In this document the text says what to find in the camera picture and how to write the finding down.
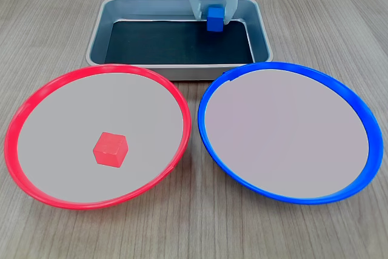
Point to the small red cube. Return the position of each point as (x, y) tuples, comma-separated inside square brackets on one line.
[(109, 150)]

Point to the black tray mat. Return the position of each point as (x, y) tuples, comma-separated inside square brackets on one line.
[(175, 43)]

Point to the blue-rimmed white plate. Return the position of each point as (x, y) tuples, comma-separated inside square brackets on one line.
[(288, 134)]

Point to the red-rimmed white plate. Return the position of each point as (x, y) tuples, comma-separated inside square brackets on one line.
[(75, 119)]

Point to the small blue cube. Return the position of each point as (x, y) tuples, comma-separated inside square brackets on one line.
[(215, 19)]

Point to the steel tray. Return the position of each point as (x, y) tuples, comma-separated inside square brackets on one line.
[(98, 37)]

